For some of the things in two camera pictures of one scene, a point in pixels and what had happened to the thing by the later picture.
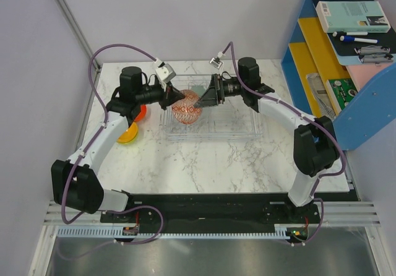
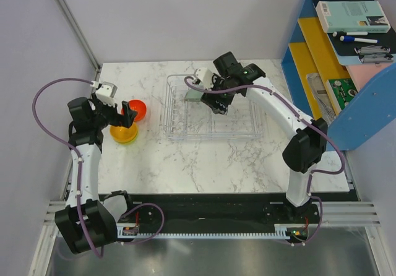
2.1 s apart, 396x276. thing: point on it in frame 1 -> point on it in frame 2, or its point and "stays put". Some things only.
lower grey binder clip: x=375 y=58 stays put
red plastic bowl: x=143 y=110 stays put
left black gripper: x=169 y=96 -> x=125 y=120
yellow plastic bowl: x=129 y=135 stays put
